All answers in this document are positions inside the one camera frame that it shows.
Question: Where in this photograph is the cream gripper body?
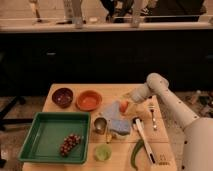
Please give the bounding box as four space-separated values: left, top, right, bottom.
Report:
128 102 149 119

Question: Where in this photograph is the orange apple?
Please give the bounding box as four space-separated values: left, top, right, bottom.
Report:
119 101 129 113

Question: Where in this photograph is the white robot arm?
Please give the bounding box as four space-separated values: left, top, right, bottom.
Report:
130 73 213 171

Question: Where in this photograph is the orange bowl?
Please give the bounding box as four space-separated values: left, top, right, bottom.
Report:
76 90 102 111

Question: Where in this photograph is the purple bowl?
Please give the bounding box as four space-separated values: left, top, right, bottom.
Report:
52 88 73 108

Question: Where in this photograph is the silver fork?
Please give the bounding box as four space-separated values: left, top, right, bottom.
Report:
148 103 157 131

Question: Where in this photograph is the light blue cloth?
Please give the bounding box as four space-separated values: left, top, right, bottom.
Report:
100 101 120 121

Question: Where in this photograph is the green chili pepper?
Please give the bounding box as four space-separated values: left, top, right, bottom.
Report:
130 139 144 171

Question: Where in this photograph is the small metal cup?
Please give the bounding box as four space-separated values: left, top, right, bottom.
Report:
94 117 107 135

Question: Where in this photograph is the small yellow object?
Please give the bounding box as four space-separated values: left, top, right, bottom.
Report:
106 133 112 144

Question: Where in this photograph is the light green cup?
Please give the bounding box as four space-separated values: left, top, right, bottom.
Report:
94 144 112 162

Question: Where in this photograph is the red grape bunch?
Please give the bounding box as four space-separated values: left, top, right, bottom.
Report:
60 134 81 157

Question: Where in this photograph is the green plastic tray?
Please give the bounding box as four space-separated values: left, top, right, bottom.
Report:
19 112 91 164

